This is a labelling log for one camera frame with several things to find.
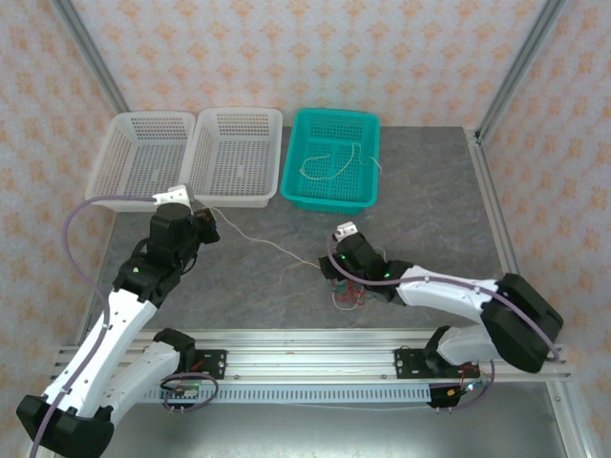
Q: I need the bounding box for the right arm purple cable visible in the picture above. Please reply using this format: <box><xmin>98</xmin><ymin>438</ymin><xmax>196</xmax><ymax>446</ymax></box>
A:
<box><xmin>326</xmin><ymin>230</ymin><xmax>562</xmax><ymax>413</ymax></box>

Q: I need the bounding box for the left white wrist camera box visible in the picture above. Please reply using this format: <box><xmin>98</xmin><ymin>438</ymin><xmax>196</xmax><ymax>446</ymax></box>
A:
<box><xmin>152</xmin><ymin>184</ymin><xmax>197</xmax><ymax>207</ymax></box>

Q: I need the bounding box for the black mounting plate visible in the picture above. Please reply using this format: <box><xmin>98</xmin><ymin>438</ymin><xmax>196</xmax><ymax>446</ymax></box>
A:
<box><xmin>183</xmin><ymin>348</ymin><xmax>228</xmax><ymax>381</ymax></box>
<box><xmin>394</xmin><ymin>346</ymin><xmax>481</xmax><ymax>382</ymax></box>

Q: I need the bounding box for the aluminium table side rail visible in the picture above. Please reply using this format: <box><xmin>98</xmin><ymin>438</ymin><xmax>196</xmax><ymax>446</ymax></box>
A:
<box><xmin>464</xmin><ymin>127</ymin><xmax>544</xmax><ymax>335</ymax></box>

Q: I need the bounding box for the controller board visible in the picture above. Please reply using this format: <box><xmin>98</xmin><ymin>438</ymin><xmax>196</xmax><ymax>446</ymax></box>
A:
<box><xmin>446</xmin><ymin>378</ymin><xmax>492</xmax><ymax>400</ymax></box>
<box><xmin>159</xmin><ymin>383</ymin><xmax>201</xmax><ymax>401</ymax></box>

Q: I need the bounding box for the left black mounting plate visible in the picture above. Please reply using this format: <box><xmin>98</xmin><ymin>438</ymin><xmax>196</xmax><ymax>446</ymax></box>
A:
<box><xmin>183</xmin><ymin>348</ymin><xmax>228</xmax><ymax>381</ymax></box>

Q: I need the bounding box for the thin red cable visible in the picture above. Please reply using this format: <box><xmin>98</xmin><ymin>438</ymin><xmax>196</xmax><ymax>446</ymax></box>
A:
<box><xmin>333</xmin><ymin>283</ymin><xmax>364</xmax><ymax>306</ymax></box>
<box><xmin>339</xmin><ymin>281</ymin><xmax>369</xmax><ymax>306</ymax></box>

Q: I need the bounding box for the aluminium frame post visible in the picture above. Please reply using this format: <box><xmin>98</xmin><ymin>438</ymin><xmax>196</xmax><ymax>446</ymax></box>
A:
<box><xmin>50</xmin><ymin>0</ymin><xmax>131</xmax><ymax>115</ymax></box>
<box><xmin>475</xmin><ymin>0</ymin><xmax>570</xmax><ymax>144</ymax></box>

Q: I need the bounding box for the left controller board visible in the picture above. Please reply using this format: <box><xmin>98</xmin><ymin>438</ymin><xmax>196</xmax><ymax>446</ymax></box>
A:
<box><xmin>159</xmin><ymin>383</ymin><xmax>201</xmax><ymax>401</ymax></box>

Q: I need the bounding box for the right controller board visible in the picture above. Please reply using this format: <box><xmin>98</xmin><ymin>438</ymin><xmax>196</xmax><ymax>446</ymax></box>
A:
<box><xmin>446</xmin><ymin>378</ymin><xmax>492</xmax><ymax>400</ymax></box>

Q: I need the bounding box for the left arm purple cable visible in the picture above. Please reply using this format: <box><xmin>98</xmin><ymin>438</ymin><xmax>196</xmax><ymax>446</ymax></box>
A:
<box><xmin>28</xmin><ymin>194</ymin><xmax>221</xmax><ymax>458</ymax></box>

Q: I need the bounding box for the teal perforated plastic basket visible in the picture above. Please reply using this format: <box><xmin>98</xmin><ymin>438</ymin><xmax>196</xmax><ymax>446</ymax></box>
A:
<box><xmin>280</xmin><ymin>108</ymin><xmax>382</xmax><ymax>217</ymax></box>

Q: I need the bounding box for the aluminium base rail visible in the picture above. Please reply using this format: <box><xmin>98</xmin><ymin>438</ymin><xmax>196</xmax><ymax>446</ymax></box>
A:
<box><xmin>50</xmin><ymin>328</ymin><xmax>575</xmax><ymax>385</ymax></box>

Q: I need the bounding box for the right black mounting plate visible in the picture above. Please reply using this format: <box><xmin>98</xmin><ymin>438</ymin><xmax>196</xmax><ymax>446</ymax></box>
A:
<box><xmin>394</xmin><ymin>346</ymin><xmax>481</xmax><ymax>382</ymax></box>

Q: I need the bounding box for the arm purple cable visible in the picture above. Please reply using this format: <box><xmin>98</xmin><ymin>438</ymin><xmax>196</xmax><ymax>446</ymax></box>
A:
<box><xmin>326</xmin><ymin>230</ymin><xmax>562</xmax><ymax>413</ymax></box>
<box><xmin>28</xmin><ymin>194</ymin><xmax>221</xmax><ymax>458</ymax></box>

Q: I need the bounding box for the grey slotted cable duct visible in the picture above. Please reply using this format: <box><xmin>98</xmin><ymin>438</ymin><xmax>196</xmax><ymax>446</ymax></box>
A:
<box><xmin>137</xmin><ymin>385</ymin><xmax>434</xmax><ymax>406</ymax></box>

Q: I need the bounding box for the white perforated plastic basket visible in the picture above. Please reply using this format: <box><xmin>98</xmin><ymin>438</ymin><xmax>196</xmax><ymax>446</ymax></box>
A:
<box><xmin>84</xmin><ymin>111</ymin><xmax>198</xmax><ymax>211</ymax></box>
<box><xmin>180</xmin><ymin>107</ymin><xmax>284</xmax><ymax>210</ymax></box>

